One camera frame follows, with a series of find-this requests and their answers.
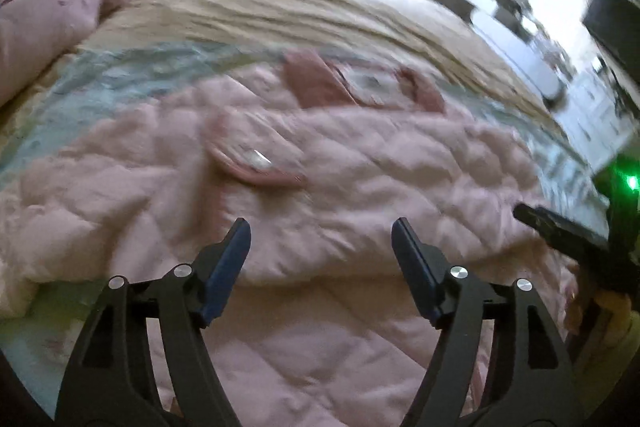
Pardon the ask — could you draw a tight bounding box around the pink quilted jacket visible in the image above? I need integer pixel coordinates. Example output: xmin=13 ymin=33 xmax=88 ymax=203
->
xmin=1 ymin=53 xmax=568 ymax=426

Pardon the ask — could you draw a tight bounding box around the right hand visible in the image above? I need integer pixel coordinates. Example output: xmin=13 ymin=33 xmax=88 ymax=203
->
xmin=564 ymin=263 xmax=632 ymax=347

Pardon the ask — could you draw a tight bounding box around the white dresser with drawers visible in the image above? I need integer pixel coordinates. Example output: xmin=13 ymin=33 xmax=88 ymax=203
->
xmin=554 ymin=56 xmax=639 ymax=176

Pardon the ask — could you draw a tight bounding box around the white vanity table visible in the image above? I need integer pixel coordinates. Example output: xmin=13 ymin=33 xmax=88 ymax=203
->
xmin=438 ymin=0 xmax=576 ymax=108

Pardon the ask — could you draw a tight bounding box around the tan bed sheet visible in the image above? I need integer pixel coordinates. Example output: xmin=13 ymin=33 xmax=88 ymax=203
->
xmin=1 ymin=0 xmax=561 ymax=142

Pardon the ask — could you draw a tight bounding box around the black wall television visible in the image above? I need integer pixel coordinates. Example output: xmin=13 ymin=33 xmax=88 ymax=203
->
xmin=582 ymin=0 xmax=640 ymax=83

